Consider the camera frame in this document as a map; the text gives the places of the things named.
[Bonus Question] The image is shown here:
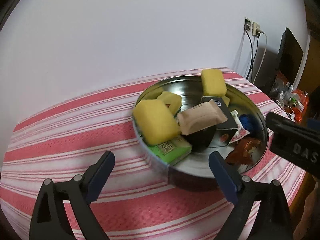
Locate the white cable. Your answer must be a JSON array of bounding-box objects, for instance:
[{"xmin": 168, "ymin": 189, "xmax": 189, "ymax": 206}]
[{"xmin": 252, "ymin": 32, "xmax": 268, "ymax": 83}]

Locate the red-brown snack packet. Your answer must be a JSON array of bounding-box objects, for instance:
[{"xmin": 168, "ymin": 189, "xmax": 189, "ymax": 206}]
[{"xmin": 226, "ymin": 137, "xmax": 262, "ymax": 165}]

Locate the black carton with emblem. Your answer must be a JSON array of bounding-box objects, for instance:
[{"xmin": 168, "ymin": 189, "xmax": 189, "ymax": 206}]
[{"xmin": 186, "ymin": 96, "xmax": 240, "ymax": 153}]

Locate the white paper packet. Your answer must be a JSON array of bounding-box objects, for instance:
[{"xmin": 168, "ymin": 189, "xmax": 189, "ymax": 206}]
[{"xmin": 229, "ymin": 109, "xmax": 243, "ymax": 128}]

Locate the cluster of small bottles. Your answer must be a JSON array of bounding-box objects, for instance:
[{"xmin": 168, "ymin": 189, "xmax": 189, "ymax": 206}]
[{"xmin": 269, "ymin": 80, "xmax": 300, "ymax": 105}]

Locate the red and white sachet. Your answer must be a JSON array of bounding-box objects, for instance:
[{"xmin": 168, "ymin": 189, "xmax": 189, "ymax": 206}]
[{"xmin": 228, "ymin": 126, "xmax": 250, "ymax": 145}]

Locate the person's right forearm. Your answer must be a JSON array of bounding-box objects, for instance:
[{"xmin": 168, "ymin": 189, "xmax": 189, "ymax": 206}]
[{"xmin": 294, "ymin": 177, "xmax": 320, "ymax": 240}]

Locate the green packet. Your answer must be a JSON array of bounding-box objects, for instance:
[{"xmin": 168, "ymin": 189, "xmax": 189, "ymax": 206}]
[{"xmin": 147, "ymin": 135, "xmax": 192, "ymax": 166}]

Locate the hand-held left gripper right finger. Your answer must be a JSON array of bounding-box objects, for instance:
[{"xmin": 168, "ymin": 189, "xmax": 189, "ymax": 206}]
[{"xmin": 208, "ymin": 151, "xmax": 294, "ymax": 240}]

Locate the black monitor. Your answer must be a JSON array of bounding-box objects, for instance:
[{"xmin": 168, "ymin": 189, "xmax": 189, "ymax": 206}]
[{"xmin": 276, "ymin": 27, "xmax": 304, "ymax": 85}]

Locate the white plug adapter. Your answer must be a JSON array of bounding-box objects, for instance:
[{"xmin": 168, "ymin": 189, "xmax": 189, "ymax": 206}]
[{"xmin": 252, "ymin": 22, "xmax": 265, "ymax": 37}]

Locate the round metal tin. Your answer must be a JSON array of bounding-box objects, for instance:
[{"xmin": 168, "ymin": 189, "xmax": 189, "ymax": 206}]
[{"xmin": 132, "ymin": 76, "xmax": 269, "ymax": 192}]

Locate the red striped cloth-covered desktop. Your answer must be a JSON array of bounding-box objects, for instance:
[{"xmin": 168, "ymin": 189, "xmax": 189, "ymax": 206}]
[{"xmin": 0, "ymin": 67, "xmax": 307, "ymax": 240}]

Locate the wooden door frame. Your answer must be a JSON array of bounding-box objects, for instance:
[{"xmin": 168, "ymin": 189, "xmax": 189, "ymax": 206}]
[{"xmin": 300, "ymin": 2, "xmax": 320, "ymax": 95}]

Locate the beige paper packet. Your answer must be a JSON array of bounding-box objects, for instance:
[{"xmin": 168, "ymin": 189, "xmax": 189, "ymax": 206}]
[{"xmin": 177, "ymin": 99, "xmax": 229, "ymax": 136}]

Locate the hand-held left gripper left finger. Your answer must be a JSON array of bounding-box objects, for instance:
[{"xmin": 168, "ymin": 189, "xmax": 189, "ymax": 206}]
[{"xmin": 29, "ymin": 151, "xmax": 116, "ymax": 240}]

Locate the black cable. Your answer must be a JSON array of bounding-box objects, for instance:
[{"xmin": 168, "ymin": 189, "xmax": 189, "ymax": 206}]
[{"xmin": 244, "ymin": 30, "xmax": 255, "ymax": 80}]

